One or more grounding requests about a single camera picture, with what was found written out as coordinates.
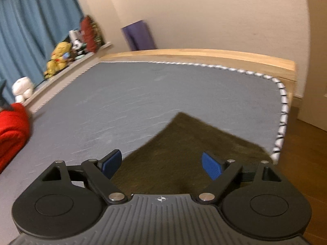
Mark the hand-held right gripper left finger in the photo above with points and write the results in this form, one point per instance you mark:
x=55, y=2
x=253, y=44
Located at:
x=112, y=162

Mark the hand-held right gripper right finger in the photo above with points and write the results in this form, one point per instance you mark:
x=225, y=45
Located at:
x=212, y=166

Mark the grey quilted mattress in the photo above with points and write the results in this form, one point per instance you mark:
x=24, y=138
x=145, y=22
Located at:
x=153, y=94

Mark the red blanket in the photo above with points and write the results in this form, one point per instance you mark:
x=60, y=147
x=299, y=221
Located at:
x=12, y=132

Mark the yellow plush toy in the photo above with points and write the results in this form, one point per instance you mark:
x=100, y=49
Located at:
x=58, y=58

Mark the white black plush toy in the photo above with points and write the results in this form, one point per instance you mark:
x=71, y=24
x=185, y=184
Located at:
x=76, y=42

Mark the patterned cushion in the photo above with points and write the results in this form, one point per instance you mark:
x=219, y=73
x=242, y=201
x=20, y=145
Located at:
x=98, y=34

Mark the red cushion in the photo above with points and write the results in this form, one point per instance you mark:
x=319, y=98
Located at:
x=88, y=35

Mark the purple rolled mat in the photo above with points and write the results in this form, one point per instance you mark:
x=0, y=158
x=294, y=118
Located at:
x=139, y=35

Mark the blue curtain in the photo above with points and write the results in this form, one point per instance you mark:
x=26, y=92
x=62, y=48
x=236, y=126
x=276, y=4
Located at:
x=30, y=30

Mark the light wooden bed frame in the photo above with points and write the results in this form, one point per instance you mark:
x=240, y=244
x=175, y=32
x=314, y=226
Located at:
x=230, y=56

